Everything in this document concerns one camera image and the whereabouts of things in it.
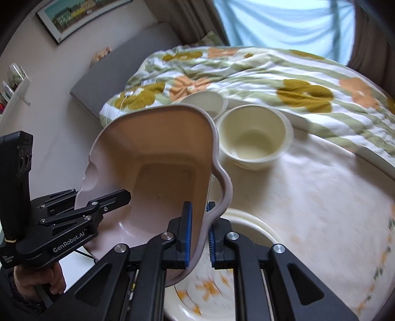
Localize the small plush toy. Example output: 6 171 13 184
89 46 112 67

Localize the brown curtain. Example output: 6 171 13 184
347 0 395 93
145 0 229 47

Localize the grey padded headboard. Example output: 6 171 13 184
69 23 182 121

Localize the person's left forearm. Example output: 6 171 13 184
0 268 40 315

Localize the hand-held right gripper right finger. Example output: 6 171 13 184
206 201 360 321

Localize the white bowl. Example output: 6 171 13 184
178 92 229 121

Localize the floral striped blanket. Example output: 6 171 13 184
99 45 395 182

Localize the pink cat-shaped bowl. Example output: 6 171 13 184
75 104 233 286

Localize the framed wall poster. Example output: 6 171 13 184
35 0 133 46

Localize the cream bowl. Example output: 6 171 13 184
216 104 294 171

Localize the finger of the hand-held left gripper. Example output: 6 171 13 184
39 189 132 236
31 190 79 217

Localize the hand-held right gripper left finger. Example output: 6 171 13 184
66 201 193 321

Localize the person's left hand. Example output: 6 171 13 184
14 262 66 304

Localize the green patterned pillow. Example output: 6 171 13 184
197 30 230 47

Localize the light blue cloth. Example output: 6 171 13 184
213 0 355 67

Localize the white wall shelf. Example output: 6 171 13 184
0 63 31 116

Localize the white snowman print plate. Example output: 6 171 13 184
163 216 272 321

